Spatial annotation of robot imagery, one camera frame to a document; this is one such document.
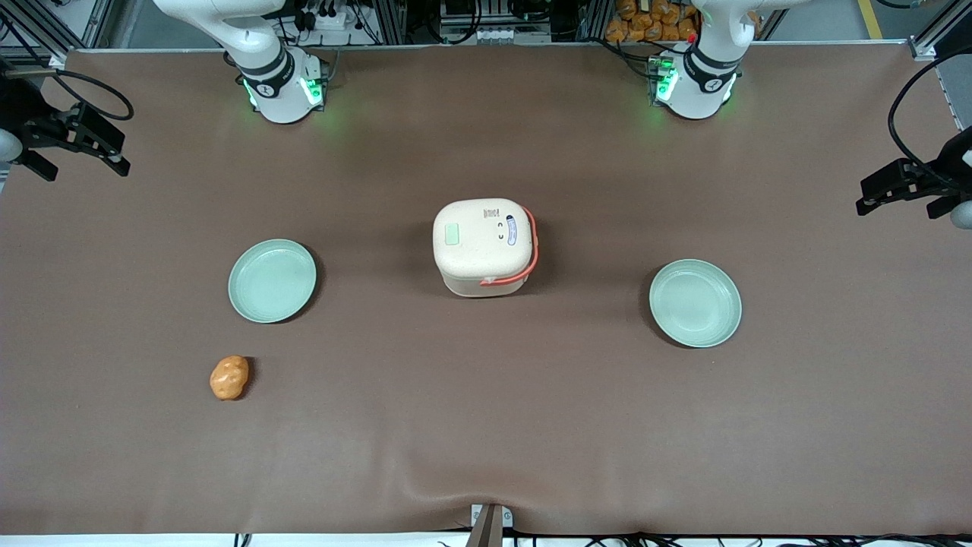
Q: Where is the aluminium frame profile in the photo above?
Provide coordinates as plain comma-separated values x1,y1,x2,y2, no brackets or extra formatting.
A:
907,0,972,63
0,0,115,63

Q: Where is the bag of orange bread rolls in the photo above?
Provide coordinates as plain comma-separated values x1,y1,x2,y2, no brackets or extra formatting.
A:
604,0,700,44

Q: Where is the pale green round plate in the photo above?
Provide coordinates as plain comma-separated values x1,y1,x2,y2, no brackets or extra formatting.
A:
228,239,317,324
649,259,743,349

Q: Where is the cream rice cooker orange handle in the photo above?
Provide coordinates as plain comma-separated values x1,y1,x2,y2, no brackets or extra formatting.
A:
432,198,540,299

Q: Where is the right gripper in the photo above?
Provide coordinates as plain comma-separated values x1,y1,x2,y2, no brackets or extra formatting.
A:
0,61,132,183

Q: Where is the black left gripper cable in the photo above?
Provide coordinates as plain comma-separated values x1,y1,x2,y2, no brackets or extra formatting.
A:
888,53,972,192

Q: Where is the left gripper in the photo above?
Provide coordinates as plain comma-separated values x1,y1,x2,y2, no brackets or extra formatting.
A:
856,128,972,231

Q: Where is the white power strip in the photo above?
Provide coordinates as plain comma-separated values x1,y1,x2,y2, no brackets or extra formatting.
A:
298,6,359,36

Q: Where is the orange bread roll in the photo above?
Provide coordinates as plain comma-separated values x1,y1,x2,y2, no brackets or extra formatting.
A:
210,355,251,401

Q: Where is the brown table mat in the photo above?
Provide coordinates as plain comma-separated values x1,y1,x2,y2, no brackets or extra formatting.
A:
0,42,972,537

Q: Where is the metal camera post bracket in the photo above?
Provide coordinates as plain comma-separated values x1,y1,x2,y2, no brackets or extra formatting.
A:
465,503,514,547

